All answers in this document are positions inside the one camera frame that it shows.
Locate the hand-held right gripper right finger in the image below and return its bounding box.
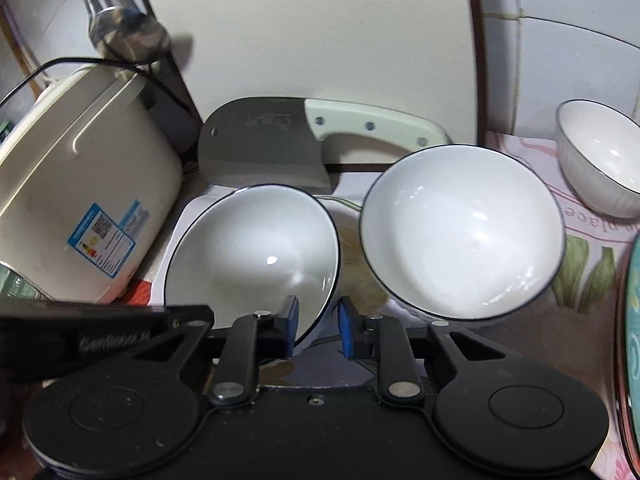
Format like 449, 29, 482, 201
338, 297, 506, 406

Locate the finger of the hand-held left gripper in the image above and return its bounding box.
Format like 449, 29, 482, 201
165, 305, 216, 333

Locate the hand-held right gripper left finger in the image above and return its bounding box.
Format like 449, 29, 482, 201
135, 296, 300, 408

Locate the white bowl with dark rim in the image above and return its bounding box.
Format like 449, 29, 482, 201
357, 144, 567, 333
553, 99, 640, 219
164, 185, 343, 350

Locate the teal fried egg plate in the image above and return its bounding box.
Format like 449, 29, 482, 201
612, 247, 640, 466

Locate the red striped cloth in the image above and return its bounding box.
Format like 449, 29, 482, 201
120, 280, 168, 307

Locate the cream electric rice cooker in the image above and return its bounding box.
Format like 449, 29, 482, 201
0, 62, 183, 306

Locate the floral tablecloth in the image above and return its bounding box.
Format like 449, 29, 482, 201
125, 130, 640, 480

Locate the steel spoon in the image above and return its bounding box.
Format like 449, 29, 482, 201
120, 12, 172, 63

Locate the white cutting board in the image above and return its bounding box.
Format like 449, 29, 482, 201
132, 0, 488, 166

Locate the steel ladle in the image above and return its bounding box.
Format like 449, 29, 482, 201
75, 0, 146, 56

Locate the cleaver with cream handle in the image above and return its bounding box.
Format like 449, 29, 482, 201
197, 97, 453, 193

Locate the black power cable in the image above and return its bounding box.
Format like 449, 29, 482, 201
0, 56, 201, 126

